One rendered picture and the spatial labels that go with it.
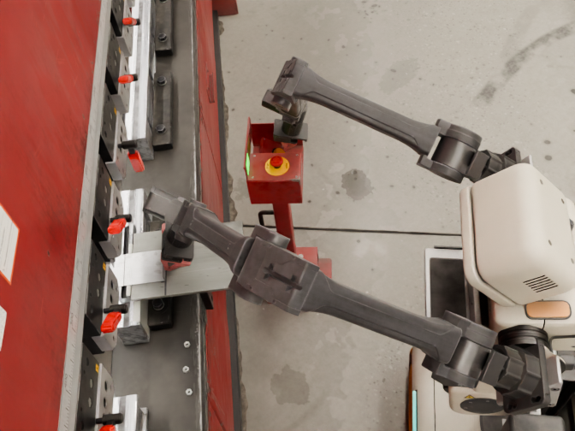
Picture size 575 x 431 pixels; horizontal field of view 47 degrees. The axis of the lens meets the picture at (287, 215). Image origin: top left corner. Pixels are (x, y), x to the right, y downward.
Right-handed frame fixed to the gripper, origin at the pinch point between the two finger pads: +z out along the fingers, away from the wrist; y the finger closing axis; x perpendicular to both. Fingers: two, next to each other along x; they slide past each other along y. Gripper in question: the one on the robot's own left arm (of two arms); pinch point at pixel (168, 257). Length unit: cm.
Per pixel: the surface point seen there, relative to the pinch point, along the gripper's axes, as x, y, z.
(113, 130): -18.0, -17.4, -19.5
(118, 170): -15.5, -9.9, -15.7
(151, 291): -2.9, 7.5, 3.0
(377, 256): 100, -55, 62
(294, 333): 69, -25, 78
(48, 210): -29, 22, -43
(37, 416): -26, 52, -39
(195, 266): 5.9, 2.1, -1.6
